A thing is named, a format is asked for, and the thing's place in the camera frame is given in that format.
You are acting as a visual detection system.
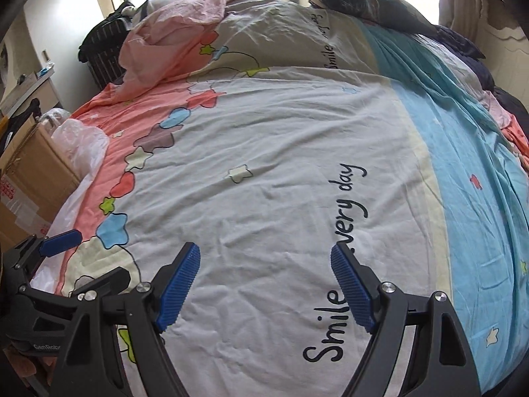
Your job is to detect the brown cardboard box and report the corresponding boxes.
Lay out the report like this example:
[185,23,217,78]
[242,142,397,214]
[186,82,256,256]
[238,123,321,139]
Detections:
[0,113,83,253]

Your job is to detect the black striped suitcase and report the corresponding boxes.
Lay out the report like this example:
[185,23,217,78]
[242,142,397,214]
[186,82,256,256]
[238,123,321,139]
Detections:
[78,2,137,89]

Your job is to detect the pink cloth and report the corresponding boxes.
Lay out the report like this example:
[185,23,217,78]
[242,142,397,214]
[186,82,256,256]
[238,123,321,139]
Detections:
[475,89,529,174]

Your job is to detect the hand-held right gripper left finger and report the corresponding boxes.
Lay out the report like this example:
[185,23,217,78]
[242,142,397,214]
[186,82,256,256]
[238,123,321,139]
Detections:
[51,241,201,397]

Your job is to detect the white plastic bag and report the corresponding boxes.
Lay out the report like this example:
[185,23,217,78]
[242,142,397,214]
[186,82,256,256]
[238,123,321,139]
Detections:
[31,118,110,294]

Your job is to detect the white vanity table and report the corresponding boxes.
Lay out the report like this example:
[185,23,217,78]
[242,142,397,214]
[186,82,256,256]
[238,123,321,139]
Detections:
[0,37,62,120]

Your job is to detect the white flat carton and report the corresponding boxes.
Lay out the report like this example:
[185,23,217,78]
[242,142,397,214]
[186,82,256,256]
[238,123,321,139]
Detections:
[0,70,56,108]

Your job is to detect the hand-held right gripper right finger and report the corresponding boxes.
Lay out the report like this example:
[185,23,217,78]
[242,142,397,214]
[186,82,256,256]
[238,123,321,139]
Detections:
[330,242,482,397]

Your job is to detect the black clothes pile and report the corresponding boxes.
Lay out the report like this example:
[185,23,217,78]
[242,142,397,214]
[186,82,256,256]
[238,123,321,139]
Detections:
[0,98,42,158]

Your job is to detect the cartoon printed bed sheet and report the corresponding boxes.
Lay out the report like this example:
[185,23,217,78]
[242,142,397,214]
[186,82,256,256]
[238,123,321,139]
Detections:
[31,0,529,397]

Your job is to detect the dark printed pillow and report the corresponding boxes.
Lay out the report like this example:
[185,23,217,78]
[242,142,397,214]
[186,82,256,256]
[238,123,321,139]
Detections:
[300,0,436,36]

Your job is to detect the pink quilt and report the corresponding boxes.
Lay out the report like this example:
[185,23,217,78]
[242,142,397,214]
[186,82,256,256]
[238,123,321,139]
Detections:
[120,0,236,98]

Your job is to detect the dark blue cloth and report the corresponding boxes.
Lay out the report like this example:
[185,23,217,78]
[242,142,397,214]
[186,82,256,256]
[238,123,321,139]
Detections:
[432,25,529,116]

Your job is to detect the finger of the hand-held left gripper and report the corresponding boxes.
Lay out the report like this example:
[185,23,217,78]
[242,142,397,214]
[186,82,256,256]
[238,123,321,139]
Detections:
[68,267,132,300]
[35,229,83,261]

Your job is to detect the clear plastic bag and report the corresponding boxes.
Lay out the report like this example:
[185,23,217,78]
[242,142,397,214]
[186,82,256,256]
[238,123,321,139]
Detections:
[39,108,75,127]

